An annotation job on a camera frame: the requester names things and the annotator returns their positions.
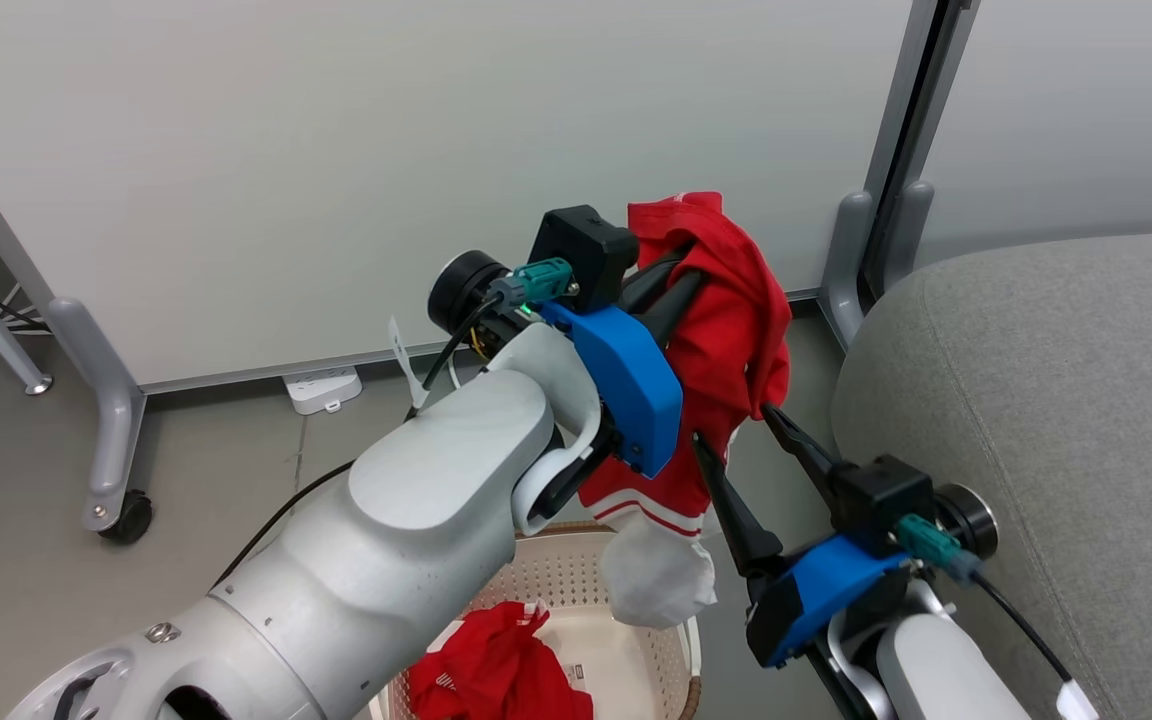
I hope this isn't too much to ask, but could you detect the white power strip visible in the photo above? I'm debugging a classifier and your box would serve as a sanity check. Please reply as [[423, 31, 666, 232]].
[[282, 366, 364, 417]]

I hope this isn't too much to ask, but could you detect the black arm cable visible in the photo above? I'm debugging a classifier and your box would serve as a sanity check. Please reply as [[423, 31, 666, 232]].
[[966, 565, 1102, 720], [208, 290, 503, 593]]

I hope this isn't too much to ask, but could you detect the red white sports shirt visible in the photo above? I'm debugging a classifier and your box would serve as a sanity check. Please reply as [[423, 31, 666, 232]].
[[576, 191, 794, 631]]

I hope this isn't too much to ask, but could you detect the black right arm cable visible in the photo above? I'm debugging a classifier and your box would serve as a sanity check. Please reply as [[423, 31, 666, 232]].
[[966, 565, 1102, 720]]

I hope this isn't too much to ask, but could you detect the cream perforated laundry basket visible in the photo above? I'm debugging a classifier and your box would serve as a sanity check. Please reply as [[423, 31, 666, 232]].
[[370, 520, 704, 720]]

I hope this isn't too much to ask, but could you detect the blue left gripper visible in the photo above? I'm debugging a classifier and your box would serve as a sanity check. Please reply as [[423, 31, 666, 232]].
[[536, 254, 706, 479]]

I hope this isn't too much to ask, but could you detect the red garment with white print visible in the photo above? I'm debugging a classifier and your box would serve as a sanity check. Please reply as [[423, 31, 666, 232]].
[[407, 600, 594, 720]]

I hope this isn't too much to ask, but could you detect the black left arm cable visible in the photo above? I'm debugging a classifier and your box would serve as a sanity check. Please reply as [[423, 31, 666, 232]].
[[208, 290, 503, 593]]

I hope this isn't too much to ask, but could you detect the grey partition post with feet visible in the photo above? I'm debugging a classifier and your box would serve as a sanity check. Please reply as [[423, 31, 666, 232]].
[[820, 0, 983, 353]]

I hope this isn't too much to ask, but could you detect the grey fabric sofa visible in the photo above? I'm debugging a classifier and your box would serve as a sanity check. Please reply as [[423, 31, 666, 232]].
[[830, 229, 1152, 720]]

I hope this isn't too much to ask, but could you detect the grey partition foot with caster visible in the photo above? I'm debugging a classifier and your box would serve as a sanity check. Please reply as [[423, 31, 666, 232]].
[[44, 296, 154, 547]]

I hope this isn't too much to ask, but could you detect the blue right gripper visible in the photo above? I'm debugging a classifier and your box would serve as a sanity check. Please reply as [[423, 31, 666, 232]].
[[692, 402, 913, 670]]

